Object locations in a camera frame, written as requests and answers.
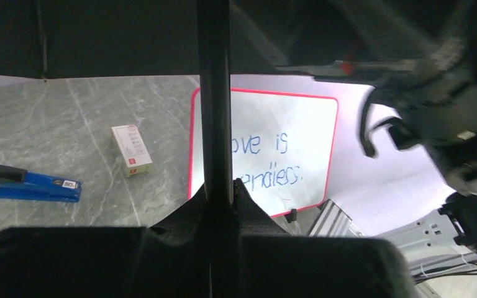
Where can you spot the pink and black folding umbrella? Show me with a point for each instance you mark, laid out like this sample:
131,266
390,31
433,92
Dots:
215,39

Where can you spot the pink framed whiteboard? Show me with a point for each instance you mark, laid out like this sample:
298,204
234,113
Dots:
282,146

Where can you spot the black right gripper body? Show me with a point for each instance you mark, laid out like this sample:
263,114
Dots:
395,38

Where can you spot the aluminium rail frame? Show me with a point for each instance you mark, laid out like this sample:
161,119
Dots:
332,221

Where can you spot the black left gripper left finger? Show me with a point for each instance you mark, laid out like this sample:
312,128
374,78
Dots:
156,261

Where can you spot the blue and black stapler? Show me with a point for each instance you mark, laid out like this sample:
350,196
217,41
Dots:
20,184

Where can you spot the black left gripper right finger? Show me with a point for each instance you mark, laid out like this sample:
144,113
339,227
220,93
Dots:
245,264

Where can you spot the small white staple box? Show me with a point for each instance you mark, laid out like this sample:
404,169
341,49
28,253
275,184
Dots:
135,156

